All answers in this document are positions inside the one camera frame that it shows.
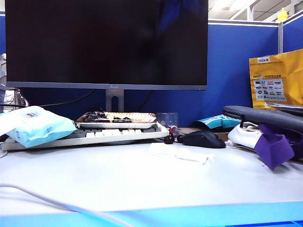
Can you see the white wet wipe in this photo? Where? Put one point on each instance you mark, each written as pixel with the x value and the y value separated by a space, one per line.
pixel 189 156

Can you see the dark red cherry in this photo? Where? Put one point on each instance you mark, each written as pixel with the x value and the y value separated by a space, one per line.
pixel 180 138
pixel 169 140

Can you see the light blue wet wipes pack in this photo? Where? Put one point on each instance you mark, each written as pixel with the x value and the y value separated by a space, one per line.
pixel 40 127

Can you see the clear plastic cup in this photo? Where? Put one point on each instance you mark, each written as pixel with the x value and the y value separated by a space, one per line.
pixel 166 118

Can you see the small red white wrapper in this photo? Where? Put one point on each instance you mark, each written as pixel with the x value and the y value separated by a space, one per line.
pixel 173 130

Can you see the white tray of cherries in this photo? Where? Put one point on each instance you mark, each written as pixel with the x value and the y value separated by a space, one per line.
pixel 116 125

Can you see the silver monitor stand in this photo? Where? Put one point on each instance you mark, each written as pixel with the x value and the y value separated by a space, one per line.
pixel 108 99

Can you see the black computer mouse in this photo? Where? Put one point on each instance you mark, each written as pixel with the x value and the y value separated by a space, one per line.
pixel 203 139

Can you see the white mechanical keyboard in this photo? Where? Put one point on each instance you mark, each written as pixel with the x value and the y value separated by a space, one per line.
pixel 94 141

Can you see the light blue snack packet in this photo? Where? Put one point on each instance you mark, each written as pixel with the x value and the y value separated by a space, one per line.
pixel 217 121

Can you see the blue cubicle partition panel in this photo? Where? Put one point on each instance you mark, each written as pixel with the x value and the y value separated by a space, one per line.
pixel 232 71
pixel 292 35

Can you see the white cloth bag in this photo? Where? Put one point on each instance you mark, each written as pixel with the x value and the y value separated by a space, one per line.
pixel 241 137

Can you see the black computer monitor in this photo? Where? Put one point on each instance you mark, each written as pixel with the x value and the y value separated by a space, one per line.
pixel 71 47

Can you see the grey laptop sleeve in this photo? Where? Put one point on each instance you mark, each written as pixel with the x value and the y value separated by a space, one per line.
pixel 258 116

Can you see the purple cloth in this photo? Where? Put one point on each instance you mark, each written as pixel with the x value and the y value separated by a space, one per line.
pixel 272 151

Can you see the yellow paper bag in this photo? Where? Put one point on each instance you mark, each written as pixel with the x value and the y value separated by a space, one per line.
pixel 281 71

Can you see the purple fabric bag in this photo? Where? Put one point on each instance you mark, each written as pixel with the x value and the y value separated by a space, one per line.
pixel 297 146

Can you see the yellow rubber duck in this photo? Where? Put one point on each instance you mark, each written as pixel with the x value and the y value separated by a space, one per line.
pixel 282 14

